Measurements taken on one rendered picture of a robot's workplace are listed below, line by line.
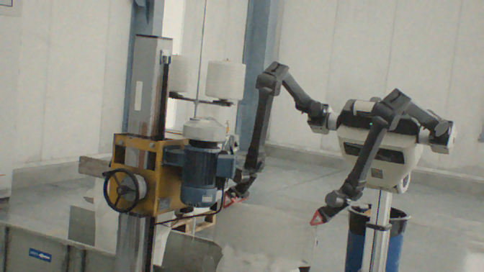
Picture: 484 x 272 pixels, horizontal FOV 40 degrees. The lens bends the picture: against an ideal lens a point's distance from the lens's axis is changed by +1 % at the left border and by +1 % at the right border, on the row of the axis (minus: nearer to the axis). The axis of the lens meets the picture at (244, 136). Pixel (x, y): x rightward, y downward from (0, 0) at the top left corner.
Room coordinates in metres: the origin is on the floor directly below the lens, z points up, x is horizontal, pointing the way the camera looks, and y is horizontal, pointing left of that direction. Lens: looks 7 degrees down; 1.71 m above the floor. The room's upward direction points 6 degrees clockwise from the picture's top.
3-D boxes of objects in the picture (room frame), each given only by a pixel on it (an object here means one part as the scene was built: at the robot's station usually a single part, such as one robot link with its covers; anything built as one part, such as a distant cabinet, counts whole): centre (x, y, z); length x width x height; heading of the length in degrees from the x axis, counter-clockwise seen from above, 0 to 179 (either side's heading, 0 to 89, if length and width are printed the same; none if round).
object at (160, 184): (2.83, 0.37, 1.18); 0.34 x 0.25 x 0.31; 153
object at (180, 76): (2.94, 0.34, 1.61); 0.15 x 0.14 x 0.17; 63
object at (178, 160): (2.70, 0.26, 1.27); 0.12 x 0.09 x 0.09; 153
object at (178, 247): (3.59, 0.51, 0.54); 1.05 x 0.02 x 0.41; 63
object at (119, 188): (2.59, 0.47, 1.13); 0.18 x 0.11 x 0.18; 63
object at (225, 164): (2.69, 0.06, 1.25); 0.10 x 0.08 x 0.12; 177
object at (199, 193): (2.69, 0.16, 1.21); 0.15 x 0.15 x 0.25
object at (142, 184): (2.65, 0.43, 1.14); 0.11 x 0.06 x 0.11; 63
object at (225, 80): (2.83, 0.11, 1.61); 0.17 x 0.17 x 0.17
